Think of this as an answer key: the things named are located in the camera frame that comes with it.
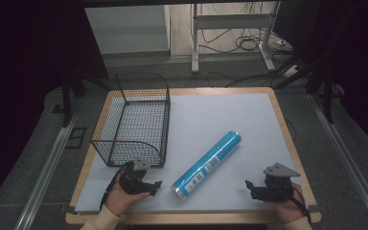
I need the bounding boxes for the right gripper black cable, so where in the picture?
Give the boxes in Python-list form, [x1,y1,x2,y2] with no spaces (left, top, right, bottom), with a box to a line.
[284,183,312,224]

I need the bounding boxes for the blue cylindrical tube package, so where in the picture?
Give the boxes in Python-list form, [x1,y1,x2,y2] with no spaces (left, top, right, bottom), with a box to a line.
[171,129,242,202]

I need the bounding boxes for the white power strip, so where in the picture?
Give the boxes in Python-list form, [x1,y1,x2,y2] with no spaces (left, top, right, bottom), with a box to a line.
[282,64,302,79]

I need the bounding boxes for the black metal stand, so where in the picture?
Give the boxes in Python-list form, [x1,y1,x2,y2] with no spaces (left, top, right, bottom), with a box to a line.
[59,74,113,128]
[305,63,346,125]

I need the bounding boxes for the white wall panel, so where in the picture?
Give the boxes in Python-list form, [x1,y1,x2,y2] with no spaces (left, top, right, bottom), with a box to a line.
[83,4,171,56]

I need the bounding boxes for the person's left hand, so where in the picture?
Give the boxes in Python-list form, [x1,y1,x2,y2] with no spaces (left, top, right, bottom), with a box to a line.
[103,181,151,217]

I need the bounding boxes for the person's right hand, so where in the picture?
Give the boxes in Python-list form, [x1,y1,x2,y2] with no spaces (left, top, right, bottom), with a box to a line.
[264,183,308,224]

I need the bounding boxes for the dark curtain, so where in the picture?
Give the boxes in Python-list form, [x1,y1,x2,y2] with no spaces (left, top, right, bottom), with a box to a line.
[0,0,109,205]
[272,0,368,157]

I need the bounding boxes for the black floor plate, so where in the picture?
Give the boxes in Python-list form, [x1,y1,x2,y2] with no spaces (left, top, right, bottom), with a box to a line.
[64,126,87,150]

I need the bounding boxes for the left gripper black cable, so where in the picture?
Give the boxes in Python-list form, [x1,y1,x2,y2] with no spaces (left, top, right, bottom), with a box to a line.
[99,164,127,212]

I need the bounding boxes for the black wire mesh basket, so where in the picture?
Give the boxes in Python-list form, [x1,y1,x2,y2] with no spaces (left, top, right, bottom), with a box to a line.
[90,72,172,169]

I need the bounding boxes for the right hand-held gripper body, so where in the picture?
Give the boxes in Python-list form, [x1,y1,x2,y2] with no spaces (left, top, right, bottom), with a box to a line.
[251,162,302,203]

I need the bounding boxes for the white metal desk frame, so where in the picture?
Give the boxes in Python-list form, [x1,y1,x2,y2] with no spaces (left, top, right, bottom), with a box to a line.
[190,2,282,75]

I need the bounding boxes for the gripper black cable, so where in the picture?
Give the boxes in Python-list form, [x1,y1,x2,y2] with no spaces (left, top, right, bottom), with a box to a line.
[99,164,127,212]
[284,183,312,224]

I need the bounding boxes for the aluminium floor rail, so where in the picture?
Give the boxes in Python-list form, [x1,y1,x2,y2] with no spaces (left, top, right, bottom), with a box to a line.
[309,93,368,230]
[13,98,84,230]

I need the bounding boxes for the black floor cables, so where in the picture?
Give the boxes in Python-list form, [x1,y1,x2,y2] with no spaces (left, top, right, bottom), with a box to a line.
[200,2,298,89]

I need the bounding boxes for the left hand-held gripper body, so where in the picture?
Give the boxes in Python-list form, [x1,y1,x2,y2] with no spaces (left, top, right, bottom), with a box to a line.
[118,158,151,196]

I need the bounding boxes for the white table mat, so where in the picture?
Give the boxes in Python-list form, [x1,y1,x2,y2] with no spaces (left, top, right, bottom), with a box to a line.
[74,92,302,215]

